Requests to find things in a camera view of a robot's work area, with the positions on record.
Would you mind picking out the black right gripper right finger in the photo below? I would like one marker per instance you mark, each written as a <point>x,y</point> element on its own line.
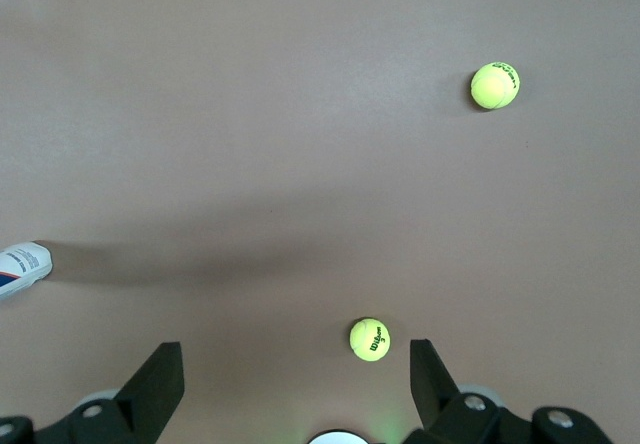
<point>432,389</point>

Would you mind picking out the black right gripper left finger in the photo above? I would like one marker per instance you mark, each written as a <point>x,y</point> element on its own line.
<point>150,394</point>

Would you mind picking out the white blue tennis ball can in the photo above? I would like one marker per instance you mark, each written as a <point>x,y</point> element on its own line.
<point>22,269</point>

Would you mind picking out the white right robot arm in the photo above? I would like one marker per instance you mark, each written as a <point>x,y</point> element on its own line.
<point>337,439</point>

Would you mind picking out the yellow tennis ball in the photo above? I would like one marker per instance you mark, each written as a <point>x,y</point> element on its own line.
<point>370,339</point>
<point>495,85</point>

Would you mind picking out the brown table mat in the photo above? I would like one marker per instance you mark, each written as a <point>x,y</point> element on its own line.
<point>250,114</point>

